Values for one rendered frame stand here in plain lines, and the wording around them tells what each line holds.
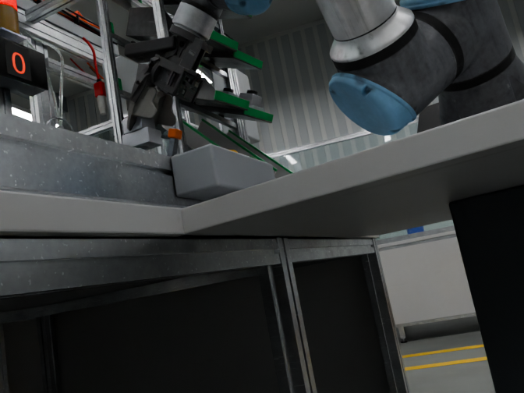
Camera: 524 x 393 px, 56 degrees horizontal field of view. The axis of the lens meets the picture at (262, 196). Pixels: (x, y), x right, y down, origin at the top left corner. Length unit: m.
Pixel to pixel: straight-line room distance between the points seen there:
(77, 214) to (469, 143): 0.32
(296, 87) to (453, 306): 6.32
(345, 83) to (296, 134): 9.15
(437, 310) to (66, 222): 4.48
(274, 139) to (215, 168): 9.21
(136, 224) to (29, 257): 0.12
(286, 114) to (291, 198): 9.47
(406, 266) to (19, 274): 4.47
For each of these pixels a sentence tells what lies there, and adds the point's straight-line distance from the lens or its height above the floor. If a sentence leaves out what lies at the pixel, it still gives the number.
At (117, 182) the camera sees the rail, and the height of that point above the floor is 0.91.
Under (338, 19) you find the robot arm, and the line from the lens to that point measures 0.65.
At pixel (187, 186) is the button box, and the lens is 0.69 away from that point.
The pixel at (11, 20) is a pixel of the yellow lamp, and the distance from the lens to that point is 1.01.
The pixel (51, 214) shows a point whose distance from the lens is 0.42.
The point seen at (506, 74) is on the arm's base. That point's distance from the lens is 0.80.
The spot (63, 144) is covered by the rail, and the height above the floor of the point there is 0.94.
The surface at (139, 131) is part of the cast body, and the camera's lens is 0.98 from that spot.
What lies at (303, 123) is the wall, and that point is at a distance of 9.81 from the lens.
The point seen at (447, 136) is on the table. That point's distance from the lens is 0.42.
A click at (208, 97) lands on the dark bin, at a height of 1.20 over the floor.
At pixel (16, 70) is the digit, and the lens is 0.96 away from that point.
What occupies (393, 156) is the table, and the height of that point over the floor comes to 0.85.
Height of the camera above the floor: 0.76
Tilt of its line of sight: 10 degrees up
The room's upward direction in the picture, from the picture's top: 10 degrees counter-clockwise
